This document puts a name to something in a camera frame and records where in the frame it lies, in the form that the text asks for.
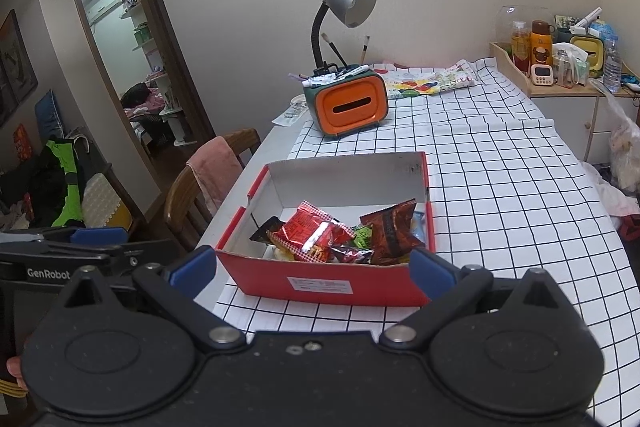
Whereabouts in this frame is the yellow snack packet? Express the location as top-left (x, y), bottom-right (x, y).
top-left (272, 245), bottom-right (304, 262)

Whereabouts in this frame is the black sesame snack packet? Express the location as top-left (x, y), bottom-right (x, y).
top-left (250, 216), bottom-right (284, 245)

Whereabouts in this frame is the green stick snack packet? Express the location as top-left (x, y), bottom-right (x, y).
top-left (352, 225), bottom-right (372, 251)

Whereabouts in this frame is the large red snack bag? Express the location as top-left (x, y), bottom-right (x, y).
top-left (271, 200), bottom-right (354, 263)

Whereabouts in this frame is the light blue snack packet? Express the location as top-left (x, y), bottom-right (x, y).
top-left (410, 210), bottom-right (427, 245)

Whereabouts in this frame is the copper brown snack bag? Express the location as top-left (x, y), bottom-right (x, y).
top-left (360, 199), bottom-right (425, 265)

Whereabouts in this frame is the person's left hand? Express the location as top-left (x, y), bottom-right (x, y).
top-left (6, 357), bottom-right (28, 391)

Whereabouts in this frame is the green black jacket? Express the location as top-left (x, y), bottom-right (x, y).
top-left (1, 139), bottom-right (86, 229)

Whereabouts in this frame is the wooden chair with towel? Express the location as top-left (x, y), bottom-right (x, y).
top-left (164, 128), bottom-right (262, 251)

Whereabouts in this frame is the checkered white tablecloth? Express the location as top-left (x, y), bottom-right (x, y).
top-left (203, 58), bottom-right (639, 426)

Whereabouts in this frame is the pink towel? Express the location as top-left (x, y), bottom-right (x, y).
top-left (186, 136), bottom-right (243, 216)

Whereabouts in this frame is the red cardboard box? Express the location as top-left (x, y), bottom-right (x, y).
top-left (214, 152), bottom-right (435, 307)

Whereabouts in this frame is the white cabinet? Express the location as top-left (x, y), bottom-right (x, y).
top-left (532, 96), bottom-right (617, 165)

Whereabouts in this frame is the colourful patterned cloth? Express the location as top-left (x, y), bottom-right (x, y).
top-left (373, 60), bottom-right (477, 100)

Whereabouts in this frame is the orange green tissue box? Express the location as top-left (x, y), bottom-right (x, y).
top-left (303, 66), bottom-right (388, 138)

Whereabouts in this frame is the clear plastic bag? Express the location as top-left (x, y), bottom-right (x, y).
top-left (589, 79), bottom-right (640, 195)

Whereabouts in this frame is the white timer clock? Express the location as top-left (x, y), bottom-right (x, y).
top-left (529, 64), bottom-right (554, 87)

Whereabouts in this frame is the wooden tray shelf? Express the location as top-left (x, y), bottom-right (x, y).
top-left (488, 41), bottom-right (640, 98)

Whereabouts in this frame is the orange drink bottle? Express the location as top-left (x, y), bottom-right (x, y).
top-left (511, 20), bottom-right (530, 75)

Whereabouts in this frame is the clear water bottle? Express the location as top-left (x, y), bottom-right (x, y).
top-left (602, 35), bottom-right (622, 94)

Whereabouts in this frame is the silver desk lamp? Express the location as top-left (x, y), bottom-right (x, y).
top-left (310, 0), bottom-right (378, 72)

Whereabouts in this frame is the brown wooden door frame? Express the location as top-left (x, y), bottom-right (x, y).
top-left (74, 0), bottom-right (215, 210)

